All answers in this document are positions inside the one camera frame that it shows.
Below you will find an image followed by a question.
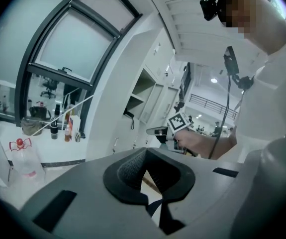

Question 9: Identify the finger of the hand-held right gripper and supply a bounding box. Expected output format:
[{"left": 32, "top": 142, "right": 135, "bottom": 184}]
[{"left": 146, "top": 125, "right": 170, "bottom": 136}]

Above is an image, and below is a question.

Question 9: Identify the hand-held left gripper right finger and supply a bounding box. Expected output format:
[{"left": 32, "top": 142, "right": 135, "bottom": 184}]
[{"left": 146, "top": 147, "right": 196, "bottom": 236}]

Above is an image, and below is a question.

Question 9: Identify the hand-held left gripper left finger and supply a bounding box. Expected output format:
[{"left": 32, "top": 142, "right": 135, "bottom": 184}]
[{"left": 102, "top": 147, "right": 150, "bottom": 206}]

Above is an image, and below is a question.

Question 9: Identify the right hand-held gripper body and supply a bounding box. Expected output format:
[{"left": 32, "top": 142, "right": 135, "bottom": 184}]
[{"left": 166, "top": 112, "right": 198, "bottom": 157}]

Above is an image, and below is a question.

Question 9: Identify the white storage cabinet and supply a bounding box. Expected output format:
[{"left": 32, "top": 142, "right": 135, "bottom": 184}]
[{"left": 87, "top": 27, "right": 191, "bottom": 161}]

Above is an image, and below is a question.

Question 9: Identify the person's right forearm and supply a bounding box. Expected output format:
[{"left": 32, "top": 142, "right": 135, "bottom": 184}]
[{"left": 201, "top": 130, "right": 238, "bottom": 161}]

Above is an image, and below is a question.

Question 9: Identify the person's right hand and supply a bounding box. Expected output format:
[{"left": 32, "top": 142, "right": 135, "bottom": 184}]
[{"left": 175, "top": 129, "right": 203, "bottom": 157}]

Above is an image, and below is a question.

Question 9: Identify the black metal railing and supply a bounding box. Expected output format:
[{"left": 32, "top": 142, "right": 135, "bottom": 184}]
[{"left": 189, "top": 93, "right": 240, "bottom": 121}]

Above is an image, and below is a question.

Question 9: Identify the orange liquid bottle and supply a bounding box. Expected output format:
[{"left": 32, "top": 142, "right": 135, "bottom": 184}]
[{"left": 64, "top": 124, "right": 72, "bottom": 142}]

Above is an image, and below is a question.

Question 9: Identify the orange and white box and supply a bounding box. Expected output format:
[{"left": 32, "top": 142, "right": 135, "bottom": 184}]
[{"left": 68, "top": 114, "right": 82, "bottom": 141}]

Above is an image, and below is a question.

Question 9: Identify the black chest-mounted device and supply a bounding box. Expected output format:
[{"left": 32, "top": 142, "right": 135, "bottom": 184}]
[{"left": 223, "top": 46, "right": 240, "bottom": 75}]

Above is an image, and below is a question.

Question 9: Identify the dark drink bottle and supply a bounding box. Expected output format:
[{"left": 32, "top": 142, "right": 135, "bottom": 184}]
[{"left": 50, "top": 119, "right": 59, "bottom": 140}]

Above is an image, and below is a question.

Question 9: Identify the person's white shirt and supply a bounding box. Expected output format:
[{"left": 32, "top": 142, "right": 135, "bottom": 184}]
[{"left": 233, "top": 28, "right": 286, "bottom": 164}]

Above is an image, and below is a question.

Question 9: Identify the large clear water bottle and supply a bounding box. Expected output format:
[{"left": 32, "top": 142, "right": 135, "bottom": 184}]
[{"left": 7, "top": 137, "right": 46, "bottom": 185}]

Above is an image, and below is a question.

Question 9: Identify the green fabric bag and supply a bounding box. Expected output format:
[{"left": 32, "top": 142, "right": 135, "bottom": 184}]
[{"left": 20, "top": 118, "right": 44, "bottom": 136}]

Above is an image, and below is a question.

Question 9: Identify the black bag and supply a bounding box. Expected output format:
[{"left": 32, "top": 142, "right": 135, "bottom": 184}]
[{"left": 29, "top": 102, "right": 52, "bottom": 121}]

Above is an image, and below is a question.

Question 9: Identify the black office chair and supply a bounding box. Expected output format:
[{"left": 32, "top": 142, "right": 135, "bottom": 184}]
[{"left": 40, "top": 79, "right": 59, "bottom": 100}]

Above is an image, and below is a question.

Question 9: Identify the black framed window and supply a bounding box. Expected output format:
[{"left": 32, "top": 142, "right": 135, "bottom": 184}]
[{"left": 15, "top": 0, "right": 144, "bottom": 134}]

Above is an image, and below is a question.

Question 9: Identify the person's head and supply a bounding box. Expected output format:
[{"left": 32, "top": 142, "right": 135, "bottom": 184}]
[{"left": 217, "top": 0, "right": 286, "bottom": 56}]

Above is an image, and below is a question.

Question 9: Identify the black cable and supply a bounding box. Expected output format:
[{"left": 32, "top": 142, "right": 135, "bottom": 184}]
[{"left": 208, "top": 73, "right": 232, "bottom": 160}]

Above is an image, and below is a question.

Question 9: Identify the black device mount clamp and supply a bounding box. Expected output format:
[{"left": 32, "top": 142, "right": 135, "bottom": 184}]
[{"left": 232, "top": 73, "right": 255, "bottom": 90}]

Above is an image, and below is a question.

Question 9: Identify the black head camera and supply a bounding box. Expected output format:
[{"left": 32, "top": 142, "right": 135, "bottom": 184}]
[{"left": 199, "top": 0, "right": 218, "bottom": 22}]

